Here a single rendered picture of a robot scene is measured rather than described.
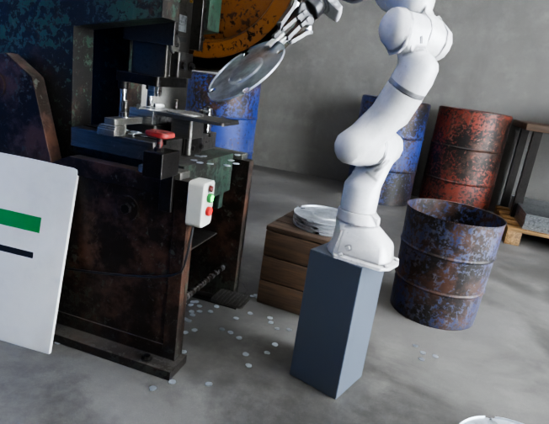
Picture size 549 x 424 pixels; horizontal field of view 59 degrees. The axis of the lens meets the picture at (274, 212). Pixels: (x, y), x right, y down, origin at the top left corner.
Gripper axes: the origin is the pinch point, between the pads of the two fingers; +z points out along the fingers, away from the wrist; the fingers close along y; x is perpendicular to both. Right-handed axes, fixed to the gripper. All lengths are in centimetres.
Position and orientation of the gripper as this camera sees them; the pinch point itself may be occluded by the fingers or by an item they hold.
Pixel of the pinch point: (275, 41)
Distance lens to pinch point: 167.5
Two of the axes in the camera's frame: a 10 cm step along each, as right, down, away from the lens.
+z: -6.8, 7.1, -2.1
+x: 5.5, 3.0, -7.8
